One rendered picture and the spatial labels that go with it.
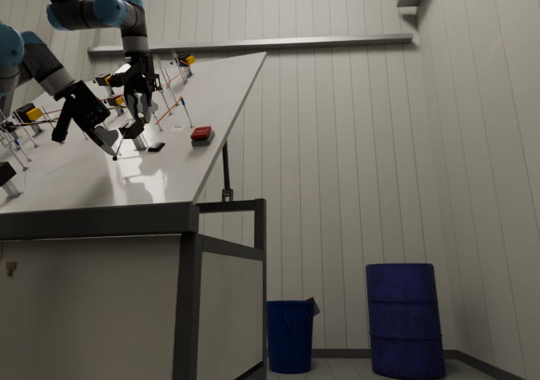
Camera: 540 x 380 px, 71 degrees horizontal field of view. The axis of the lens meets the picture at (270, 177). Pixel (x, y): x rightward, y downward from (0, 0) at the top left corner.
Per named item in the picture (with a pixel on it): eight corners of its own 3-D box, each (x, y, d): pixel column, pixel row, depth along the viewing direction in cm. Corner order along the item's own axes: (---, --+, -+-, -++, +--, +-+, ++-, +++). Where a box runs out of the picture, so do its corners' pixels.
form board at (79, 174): (-142, 226, 121) (-146, 222, 120) (53, 90, 200) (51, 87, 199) (194, 206, 90) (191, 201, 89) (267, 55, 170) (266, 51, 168)
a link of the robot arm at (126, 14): (81, 26, 100) (103, 32, 110) (121, 22, 99) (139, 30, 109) (76, -7, 98) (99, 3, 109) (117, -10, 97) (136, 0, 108)
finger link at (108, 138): (129, 148, 105) (106, 120, 101) (112, 161, 104) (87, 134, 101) (129, 145, 108) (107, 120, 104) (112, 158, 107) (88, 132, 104)
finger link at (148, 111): (165, 120, 121) (157, 91, 120) (153, 122, 116) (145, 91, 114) (157, 122, 122) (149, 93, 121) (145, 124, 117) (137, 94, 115)
